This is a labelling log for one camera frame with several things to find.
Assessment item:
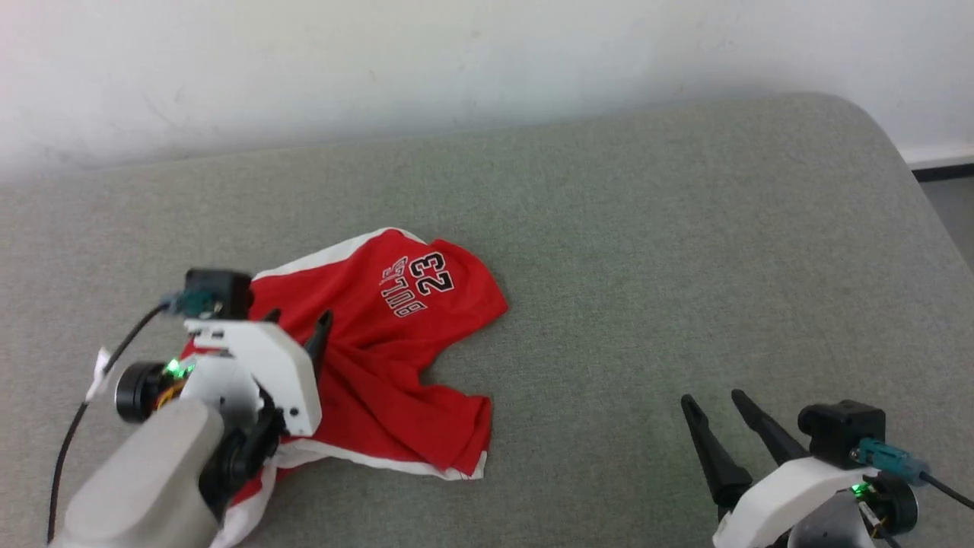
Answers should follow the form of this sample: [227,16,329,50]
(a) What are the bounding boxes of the right arm cable teal plug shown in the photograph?
[851,438,974,511]

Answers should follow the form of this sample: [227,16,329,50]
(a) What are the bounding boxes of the red basketball jersey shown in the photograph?
[179,227,509,548]

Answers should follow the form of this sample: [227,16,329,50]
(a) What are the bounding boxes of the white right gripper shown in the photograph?
[680,389,877,548]

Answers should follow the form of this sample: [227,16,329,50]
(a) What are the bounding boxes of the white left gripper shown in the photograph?
[179,307,335,439]

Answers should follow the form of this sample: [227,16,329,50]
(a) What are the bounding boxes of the white wall baseboard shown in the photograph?
[898,142,974,171]

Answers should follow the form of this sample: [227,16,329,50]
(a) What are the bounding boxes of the grey fabric sofa cushion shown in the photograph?
[0,91,974,548]

